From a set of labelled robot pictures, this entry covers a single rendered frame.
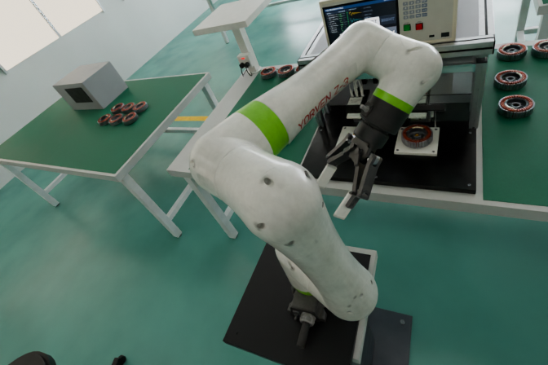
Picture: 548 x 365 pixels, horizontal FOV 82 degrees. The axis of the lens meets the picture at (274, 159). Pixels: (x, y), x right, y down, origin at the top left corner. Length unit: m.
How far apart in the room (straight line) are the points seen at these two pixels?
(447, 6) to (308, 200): 0.92
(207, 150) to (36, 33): 4.97
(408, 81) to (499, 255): 1.42
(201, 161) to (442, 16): 0.94
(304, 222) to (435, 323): 1.42
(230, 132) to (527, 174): 1.02
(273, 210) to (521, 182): 1.00
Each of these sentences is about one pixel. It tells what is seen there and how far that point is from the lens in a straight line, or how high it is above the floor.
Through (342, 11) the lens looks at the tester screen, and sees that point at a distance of 1.26.
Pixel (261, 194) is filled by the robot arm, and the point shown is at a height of 1.41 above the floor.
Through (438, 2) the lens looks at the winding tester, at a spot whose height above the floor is 1.25.
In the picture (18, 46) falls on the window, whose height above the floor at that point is 1.15.
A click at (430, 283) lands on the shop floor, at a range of 1.87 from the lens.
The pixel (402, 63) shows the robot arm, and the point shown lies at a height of 1.35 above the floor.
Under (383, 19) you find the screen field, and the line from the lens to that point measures 1.24.
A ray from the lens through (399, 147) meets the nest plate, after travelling 1.33.
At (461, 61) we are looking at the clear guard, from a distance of 1.25.
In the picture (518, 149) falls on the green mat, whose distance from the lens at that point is 1.39.
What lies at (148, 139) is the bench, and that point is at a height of 0.75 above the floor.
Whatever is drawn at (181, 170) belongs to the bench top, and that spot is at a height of 0.75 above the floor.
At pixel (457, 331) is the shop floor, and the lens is 1.80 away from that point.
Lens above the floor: 1.71
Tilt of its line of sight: 40 degrees down
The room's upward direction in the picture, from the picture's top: 24 degrees counter-clockwise
